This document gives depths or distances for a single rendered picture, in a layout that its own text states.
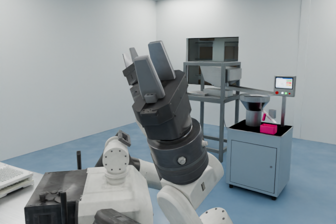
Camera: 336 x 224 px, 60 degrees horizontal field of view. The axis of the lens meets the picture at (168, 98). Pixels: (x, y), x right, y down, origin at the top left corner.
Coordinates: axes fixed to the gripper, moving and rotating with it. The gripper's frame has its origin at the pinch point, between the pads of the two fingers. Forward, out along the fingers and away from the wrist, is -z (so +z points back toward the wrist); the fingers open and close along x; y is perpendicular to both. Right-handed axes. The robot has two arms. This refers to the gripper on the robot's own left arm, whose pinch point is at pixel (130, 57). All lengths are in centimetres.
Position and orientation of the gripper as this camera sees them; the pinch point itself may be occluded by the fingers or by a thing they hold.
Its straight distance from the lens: 111.6
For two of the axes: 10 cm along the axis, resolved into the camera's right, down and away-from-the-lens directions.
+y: -7.4, 2.3, -6.3
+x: 5.7, -2.6, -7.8
